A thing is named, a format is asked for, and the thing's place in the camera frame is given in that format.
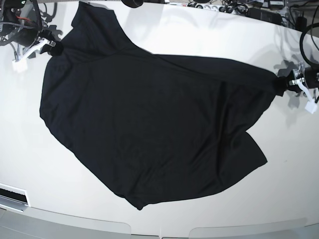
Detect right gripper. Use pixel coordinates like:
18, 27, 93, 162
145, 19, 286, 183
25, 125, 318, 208
14, 25, 64, 56

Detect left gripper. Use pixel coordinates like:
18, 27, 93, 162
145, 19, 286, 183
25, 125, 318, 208
273, 60, 319, 97

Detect black t-shirt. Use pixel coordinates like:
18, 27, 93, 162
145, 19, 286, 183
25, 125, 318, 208
40, 2, 282, 210

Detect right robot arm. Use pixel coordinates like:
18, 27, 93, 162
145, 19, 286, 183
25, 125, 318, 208
0, 0, 63, 63

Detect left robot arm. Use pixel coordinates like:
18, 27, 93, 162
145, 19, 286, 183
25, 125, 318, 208
274, 22, 319, 96

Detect black power adapter brick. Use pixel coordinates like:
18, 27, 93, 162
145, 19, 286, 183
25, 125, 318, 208
247, 7, 286, 26

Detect black round object top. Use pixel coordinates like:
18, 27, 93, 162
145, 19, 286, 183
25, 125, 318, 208
121, 0, 144, 8

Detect white power strip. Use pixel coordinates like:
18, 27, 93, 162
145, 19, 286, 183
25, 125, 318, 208
166, 0, 249, 15

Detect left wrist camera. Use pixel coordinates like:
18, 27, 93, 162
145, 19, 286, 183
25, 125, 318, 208
305, 101, 318, 114

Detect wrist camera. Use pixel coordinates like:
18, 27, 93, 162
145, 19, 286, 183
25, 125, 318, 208
12, 59, 28, 73
305, 101, 318, 114

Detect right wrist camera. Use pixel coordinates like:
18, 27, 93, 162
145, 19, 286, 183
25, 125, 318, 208
12, 59, 28, 73

